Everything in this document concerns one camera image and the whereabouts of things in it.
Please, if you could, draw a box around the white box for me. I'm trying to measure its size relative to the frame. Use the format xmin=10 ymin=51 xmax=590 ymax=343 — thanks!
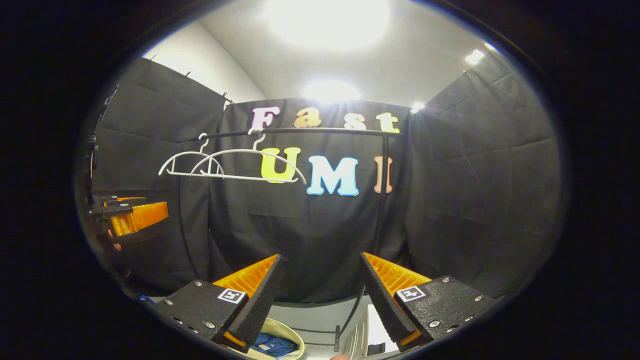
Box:
xmin=345 ymin=304 xmax=401 ymax=357

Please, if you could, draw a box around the white plastic hanger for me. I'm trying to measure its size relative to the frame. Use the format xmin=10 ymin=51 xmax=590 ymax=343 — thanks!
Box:
xmin=190 ymin=129 xmax=307 ymax=186
xmin=158 ymin=132 xmax=226 ymax=177

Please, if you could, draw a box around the black clothes rack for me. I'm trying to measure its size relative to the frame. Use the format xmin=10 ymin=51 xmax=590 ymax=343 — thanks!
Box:
xmin=177 ymin=127 xmax=401 ymax=351

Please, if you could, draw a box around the beige laundry hamper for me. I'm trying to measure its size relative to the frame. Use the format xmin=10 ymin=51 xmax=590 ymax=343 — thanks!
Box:
xmin=240 ymin=317 xmax=307 ymax=360

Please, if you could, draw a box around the black backdrop cloth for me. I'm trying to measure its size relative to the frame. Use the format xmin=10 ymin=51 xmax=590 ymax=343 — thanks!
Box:
xmin=92 ymin=50 xmax=563 ymax=303

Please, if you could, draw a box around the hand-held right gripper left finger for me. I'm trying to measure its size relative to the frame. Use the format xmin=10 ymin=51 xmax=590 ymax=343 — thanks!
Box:
xmin=150 ymin=254 xmax=286 ymax=353

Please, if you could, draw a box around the large ceiling light panel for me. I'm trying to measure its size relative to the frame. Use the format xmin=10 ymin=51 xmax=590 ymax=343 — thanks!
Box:
xmin=262 ymin=0 xmax=391 ymax=51

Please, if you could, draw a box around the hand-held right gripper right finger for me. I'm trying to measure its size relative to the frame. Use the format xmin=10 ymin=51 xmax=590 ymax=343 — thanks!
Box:
xmin=361 ymin=252 xmax=501 ymax=351

